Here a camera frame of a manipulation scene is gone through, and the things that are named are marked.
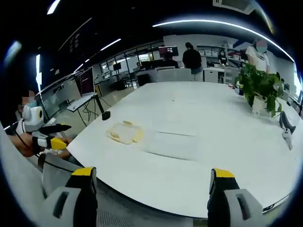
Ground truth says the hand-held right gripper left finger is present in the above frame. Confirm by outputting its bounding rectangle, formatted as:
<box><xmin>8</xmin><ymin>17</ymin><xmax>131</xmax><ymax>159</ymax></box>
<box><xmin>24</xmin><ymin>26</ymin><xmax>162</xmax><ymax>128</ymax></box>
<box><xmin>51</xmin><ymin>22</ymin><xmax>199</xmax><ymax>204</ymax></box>
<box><xmin>42</xmin><ymin>166</ymin><xmax>99</xmax><ymax>227</ymax></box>

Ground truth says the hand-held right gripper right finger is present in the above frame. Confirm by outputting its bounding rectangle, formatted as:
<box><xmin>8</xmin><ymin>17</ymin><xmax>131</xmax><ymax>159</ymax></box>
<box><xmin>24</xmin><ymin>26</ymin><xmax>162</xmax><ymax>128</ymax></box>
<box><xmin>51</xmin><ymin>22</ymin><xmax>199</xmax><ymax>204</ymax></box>
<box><xmin>207</xmin><ymin>167</ymin><xmax>264</xmax><ymax>227</ymax></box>

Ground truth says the clear plastic box yellow buckle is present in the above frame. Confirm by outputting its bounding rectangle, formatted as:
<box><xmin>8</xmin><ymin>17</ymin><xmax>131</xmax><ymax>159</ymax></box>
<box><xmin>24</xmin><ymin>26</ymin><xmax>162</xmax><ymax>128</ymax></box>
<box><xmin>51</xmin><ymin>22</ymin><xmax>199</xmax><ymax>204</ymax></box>
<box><xmin>106</xmin><ymin>120</ymin><xmax>144</xmax><ymax>146</ymax></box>

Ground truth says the grey mesh chair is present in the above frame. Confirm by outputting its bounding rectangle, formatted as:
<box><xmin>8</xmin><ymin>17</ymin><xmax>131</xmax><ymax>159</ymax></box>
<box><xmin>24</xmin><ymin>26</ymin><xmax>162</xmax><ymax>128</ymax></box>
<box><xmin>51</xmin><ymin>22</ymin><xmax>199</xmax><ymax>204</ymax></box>
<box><xmin>0</xmin><ymin>127</ymin><xmax>180</xmax><ymax>227</ymax></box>

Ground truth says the black desk clamp stand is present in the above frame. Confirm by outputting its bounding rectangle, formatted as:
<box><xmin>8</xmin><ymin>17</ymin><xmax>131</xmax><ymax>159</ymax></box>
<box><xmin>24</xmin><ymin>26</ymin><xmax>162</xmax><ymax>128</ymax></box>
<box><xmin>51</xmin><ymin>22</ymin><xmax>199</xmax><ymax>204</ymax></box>
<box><xmin>92</xmin><ymin>93</ymin><xmax>112</xmax><ymax>122</ymax></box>

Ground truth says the monitor on stand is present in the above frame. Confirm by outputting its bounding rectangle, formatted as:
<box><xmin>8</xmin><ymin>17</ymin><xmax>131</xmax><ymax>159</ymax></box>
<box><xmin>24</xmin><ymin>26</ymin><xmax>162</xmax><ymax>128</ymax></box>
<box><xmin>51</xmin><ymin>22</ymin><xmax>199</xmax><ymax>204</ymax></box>
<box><xmin>78</xmin><ymin>67</ymin><xmax>96</xmax><ymax>97</ymax></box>

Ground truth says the clear plastic sheet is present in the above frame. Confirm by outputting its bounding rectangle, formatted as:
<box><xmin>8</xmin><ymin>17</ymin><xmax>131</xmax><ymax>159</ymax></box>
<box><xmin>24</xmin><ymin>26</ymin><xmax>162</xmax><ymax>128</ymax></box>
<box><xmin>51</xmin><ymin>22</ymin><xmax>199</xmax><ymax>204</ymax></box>
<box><xmin>144</xmin><ymin>131</ymin><xmax>199</xmax><ymax>162</ymax></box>

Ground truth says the grey and white hand tool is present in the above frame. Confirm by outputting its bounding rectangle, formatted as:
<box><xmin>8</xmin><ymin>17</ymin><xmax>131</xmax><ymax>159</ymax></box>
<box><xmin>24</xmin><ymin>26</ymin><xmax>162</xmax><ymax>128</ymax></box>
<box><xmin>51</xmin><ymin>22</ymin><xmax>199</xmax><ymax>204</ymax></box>
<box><xmin>278</xmin><ymin>111</ymin><xmax>297</xmax><ymax>151</ymax></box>

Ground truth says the green potted plant white pot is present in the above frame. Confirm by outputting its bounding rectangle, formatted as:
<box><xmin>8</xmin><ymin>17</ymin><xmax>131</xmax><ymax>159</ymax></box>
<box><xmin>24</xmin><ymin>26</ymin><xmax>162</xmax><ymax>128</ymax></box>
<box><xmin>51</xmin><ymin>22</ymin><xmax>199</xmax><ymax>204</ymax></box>
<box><xmin>235</xmin><ymin>62</ymin><xmax>284</xmax><ymax>118</ymax></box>

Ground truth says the white storage shelf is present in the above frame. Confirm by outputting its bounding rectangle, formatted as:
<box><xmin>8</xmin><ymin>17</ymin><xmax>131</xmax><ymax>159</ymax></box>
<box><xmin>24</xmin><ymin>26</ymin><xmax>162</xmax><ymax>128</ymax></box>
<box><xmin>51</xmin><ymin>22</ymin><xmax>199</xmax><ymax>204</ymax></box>
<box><xmin>197</xmin><ymin>44</ymin><xmax>237</xmax><ymax>58</ymax></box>

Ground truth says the long ceiling light strip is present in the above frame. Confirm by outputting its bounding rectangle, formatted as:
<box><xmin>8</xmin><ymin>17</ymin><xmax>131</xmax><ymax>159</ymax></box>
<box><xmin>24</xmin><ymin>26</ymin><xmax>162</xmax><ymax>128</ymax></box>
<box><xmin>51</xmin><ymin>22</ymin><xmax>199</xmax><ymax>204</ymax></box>
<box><xmin>152</xmin><ymin>19</ymin><xmax>294</xmax><ymax>62</ymax></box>

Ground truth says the ceiling air vent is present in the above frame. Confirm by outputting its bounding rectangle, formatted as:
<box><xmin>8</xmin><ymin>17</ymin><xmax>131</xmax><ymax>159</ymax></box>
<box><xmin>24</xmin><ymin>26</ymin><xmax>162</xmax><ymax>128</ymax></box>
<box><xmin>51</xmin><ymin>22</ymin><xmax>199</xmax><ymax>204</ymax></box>
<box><xmin>212</xmin><ymin>0</ymin><xmax>256</xmax><ymax>14</ymax></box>

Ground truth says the red wall screen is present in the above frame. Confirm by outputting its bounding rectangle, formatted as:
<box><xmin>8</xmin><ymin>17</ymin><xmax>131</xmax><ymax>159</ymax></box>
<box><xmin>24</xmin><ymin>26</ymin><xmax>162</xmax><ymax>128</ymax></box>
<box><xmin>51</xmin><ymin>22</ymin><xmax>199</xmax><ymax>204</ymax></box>
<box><xmin>159</xmin><ymin>46</ymin><xmax>179</xmax><ymax>58</ymax></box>

